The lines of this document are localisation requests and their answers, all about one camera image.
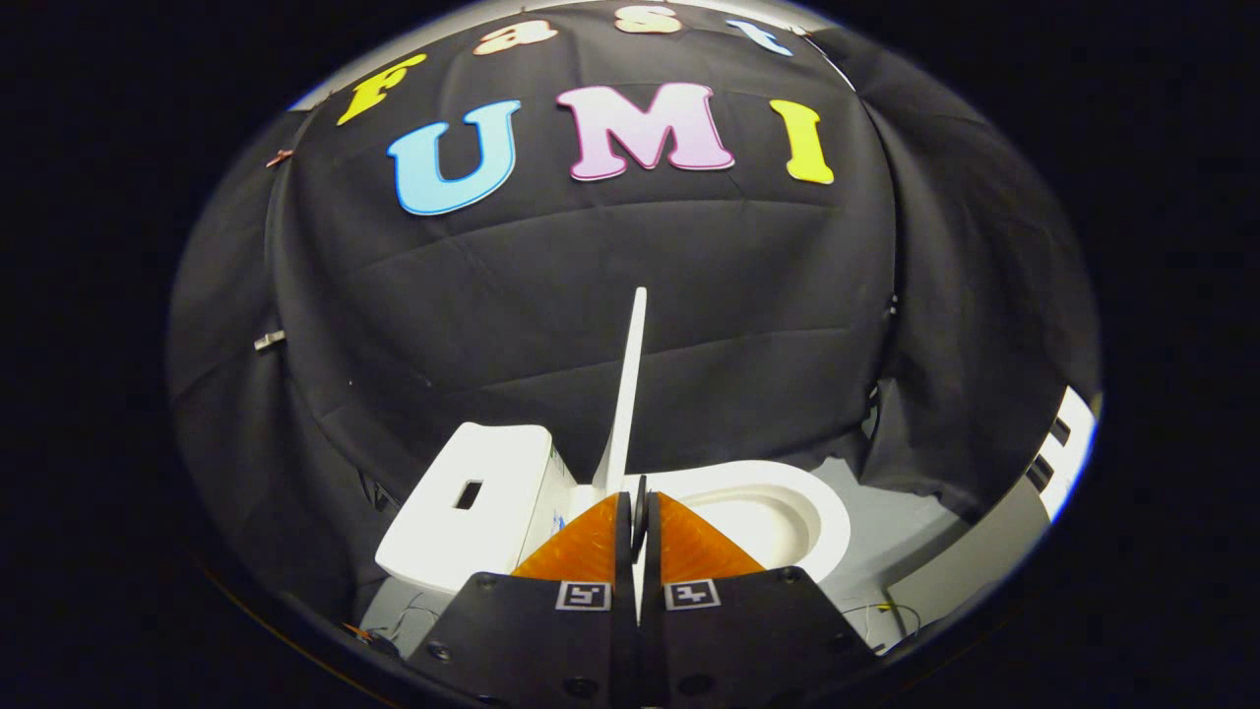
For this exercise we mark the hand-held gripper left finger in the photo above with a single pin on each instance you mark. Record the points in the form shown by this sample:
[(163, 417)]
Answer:
[(522, 640)]

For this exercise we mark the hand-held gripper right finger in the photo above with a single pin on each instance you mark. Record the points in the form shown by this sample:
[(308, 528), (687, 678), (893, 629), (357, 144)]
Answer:
[(758, 640)]

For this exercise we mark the white toilet lid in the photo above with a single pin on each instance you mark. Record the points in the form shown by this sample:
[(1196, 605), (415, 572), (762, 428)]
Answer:
[(628, 394)]

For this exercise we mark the white toilet with tank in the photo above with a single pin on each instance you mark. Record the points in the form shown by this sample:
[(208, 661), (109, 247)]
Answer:
[(463, 542)]

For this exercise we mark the white toilet seat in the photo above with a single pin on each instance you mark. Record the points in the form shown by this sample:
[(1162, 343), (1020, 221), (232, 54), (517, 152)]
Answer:
[(819, 512)]

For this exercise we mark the white slotted panel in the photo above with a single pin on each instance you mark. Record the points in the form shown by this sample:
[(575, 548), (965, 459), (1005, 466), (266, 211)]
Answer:
[(1068, 443)]

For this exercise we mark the black backdrop cloth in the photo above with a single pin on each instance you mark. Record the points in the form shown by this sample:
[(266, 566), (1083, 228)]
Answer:
[(591, 276)]

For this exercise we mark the small metal clip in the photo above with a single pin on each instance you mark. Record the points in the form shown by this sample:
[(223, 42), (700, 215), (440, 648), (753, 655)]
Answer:
[(269, 341)]

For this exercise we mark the small red clip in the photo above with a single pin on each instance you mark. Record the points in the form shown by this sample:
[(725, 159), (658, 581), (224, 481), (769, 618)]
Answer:
[(280, 158)]

